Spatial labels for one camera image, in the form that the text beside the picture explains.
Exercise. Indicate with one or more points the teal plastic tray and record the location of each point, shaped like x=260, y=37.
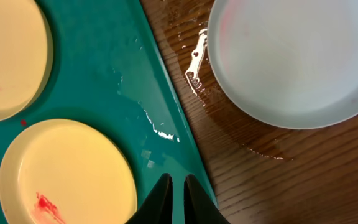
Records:
x=109, y=74

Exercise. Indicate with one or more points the light blue plate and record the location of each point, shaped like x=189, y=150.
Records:
x=289, y=64

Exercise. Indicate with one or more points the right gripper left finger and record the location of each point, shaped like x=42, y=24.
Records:
x=157, y=208

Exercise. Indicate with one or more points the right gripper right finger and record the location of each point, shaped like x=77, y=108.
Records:
x=198, y=207

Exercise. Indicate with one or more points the yellow plate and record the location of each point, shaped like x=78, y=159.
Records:
x=26, y=55
x=63, y=171

